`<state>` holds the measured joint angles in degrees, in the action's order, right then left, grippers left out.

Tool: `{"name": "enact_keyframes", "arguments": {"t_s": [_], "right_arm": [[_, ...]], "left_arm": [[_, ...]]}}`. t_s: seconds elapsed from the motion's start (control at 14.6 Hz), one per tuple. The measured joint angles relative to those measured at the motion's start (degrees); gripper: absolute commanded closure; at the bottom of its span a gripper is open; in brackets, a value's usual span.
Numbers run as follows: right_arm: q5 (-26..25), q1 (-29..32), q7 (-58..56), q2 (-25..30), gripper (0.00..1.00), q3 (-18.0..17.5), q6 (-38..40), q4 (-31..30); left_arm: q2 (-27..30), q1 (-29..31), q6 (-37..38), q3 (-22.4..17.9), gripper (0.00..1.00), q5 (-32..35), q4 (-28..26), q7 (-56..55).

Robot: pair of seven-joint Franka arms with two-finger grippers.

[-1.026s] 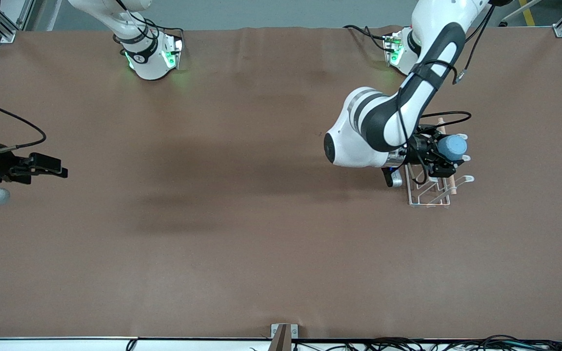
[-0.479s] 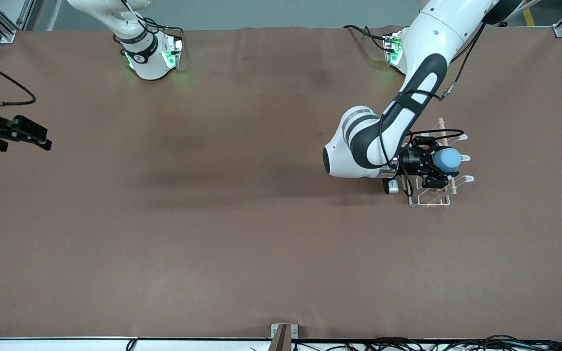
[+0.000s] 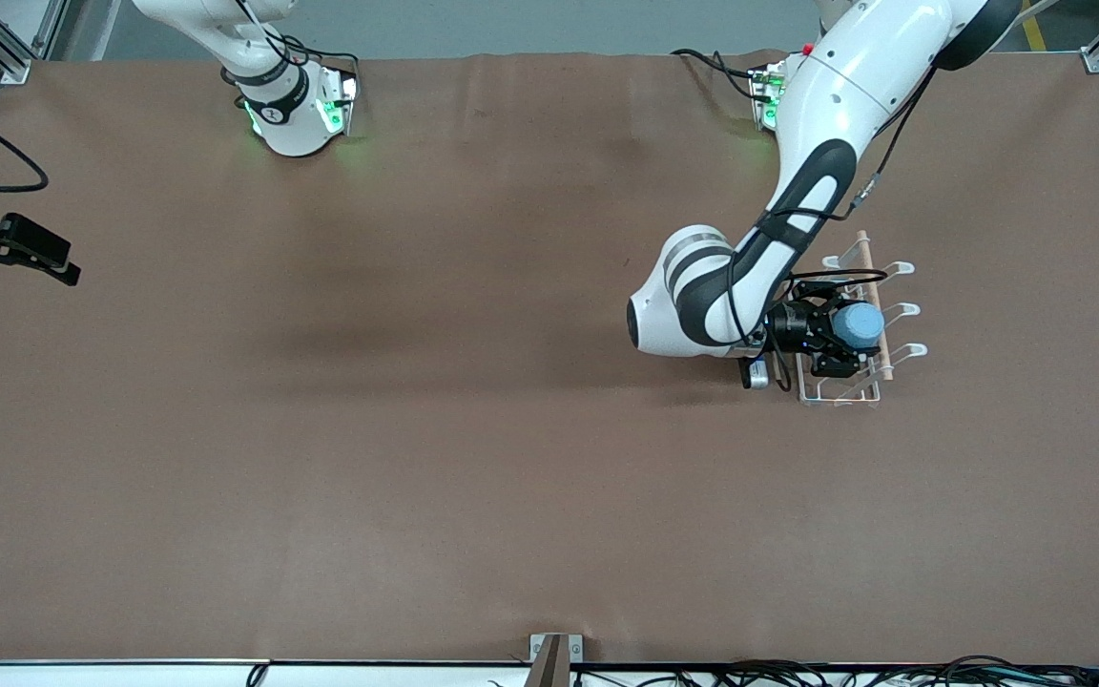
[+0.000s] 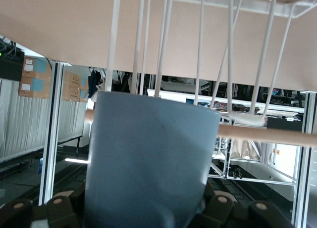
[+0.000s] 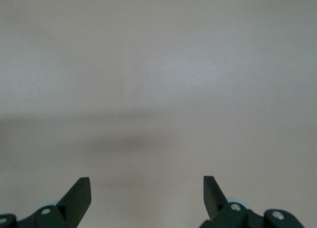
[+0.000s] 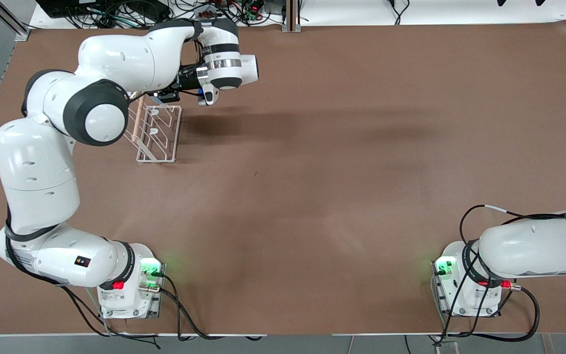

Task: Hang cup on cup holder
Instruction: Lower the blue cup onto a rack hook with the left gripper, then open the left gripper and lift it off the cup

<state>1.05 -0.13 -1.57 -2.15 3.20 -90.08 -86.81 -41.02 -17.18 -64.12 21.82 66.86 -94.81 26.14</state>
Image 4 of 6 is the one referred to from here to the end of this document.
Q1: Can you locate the aluminium shelving frame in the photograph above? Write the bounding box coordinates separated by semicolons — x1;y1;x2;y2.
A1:
209;138;298;188

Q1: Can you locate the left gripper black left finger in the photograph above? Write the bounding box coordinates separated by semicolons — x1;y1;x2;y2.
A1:
0;181;87;228

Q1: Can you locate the plain cardboard box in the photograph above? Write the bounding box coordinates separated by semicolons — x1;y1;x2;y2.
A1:
63;71;83;88
61;86;88;102

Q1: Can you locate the white light strip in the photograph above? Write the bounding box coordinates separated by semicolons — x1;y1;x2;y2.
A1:
64;158;89;164

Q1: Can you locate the brown table cover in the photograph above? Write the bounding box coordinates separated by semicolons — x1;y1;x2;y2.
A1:
0;0;317;92

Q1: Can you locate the aluminium frame post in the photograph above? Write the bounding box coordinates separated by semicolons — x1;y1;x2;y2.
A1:
39;61;64;206
291;91;317;228

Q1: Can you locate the black electronics box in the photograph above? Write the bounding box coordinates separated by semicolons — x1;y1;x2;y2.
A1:
0;35;25;82

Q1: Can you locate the white corrugated panel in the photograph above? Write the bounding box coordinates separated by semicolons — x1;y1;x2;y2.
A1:
0;79;87;163

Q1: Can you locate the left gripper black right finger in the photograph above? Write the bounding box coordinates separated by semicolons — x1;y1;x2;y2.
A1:
178;181;296;228

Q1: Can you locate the white background workbench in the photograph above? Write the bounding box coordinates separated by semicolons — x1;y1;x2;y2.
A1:
147;89;306;114

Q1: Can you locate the dark hanging clothing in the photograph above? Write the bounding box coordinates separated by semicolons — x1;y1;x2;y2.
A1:
88;68;106;100

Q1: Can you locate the white wire cup holder rack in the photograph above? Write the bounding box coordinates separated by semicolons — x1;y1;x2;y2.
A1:
85;0;317;149

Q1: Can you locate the cardboard box with blue label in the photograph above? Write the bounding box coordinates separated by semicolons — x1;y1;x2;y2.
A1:
21;56;52;80
18;76;52;99

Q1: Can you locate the blue cup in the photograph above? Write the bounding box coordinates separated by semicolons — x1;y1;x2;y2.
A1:
83;91;221;228

